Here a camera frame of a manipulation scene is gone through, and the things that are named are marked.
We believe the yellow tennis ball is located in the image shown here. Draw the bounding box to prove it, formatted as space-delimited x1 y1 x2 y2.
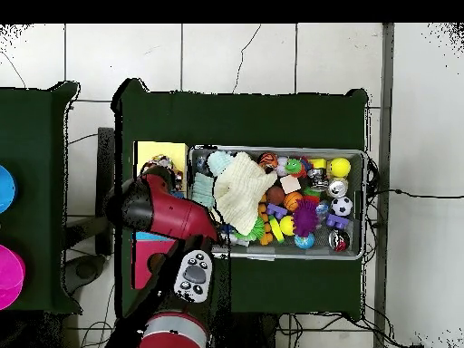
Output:
328 156 353 179

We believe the smooth yellow ball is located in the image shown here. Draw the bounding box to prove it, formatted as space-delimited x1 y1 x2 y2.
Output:
279 215 296 237

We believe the wooden box with three holes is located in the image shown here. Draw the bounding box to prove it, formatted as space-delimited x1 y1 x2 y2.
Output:
131 140 189 290

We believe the dark green table cloth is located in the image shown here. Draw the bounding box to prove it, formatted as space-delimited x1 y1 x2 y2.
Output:
0 81 82 314
111 77 371 320

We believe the magenta round disc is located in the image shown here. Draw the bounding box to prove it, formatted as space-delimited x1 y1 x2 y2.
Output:
0 244 26 311

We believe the green spiky monster toy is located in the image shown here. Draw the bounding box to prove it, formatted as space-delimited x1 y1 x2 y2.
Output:
283 157 306 179

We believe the blue round disc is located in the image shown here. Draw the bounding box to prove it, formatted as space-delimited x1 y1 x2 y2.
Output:
0 164 18 215

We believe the orange tiger striped toy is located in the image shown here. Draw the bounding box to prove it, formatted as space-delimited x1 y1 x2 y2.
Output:
257 151 279 170

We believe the light blue muslin cloth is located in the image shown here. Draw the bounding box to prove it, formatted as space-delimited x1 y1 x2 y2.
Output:
190 150 237 210

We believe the brown ball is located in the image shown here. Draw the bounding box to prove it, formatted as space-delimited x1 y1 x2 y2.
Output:
266 185 286 206

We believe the purple spiky ball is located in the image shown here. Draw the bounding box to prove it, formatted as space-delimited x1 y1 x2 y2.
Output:
292 198 319 237

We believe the cream muslin cloth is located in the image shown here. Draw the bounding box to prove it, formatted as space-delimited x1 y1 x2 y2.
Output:
212 150 279 237

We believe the orange toy basketball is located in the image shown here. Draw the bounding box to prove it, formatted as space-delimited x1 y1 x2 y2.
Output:
283 190 305 212

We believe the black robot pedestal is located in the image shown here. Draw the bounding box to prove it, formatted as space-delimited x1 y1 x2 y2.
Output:
213 313 278 348

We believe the black and white soccer ball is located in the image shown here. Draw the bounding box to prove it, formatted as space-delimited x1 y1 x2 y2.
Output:
330 196 354 218

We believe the black floor cable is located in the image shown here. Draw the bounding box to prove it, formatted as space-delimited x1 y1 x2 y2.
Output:
365 188 464 199

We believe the confetti print cloth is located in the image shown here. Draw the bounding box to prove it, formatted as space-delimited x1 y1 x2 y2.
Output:
140 153 185 190

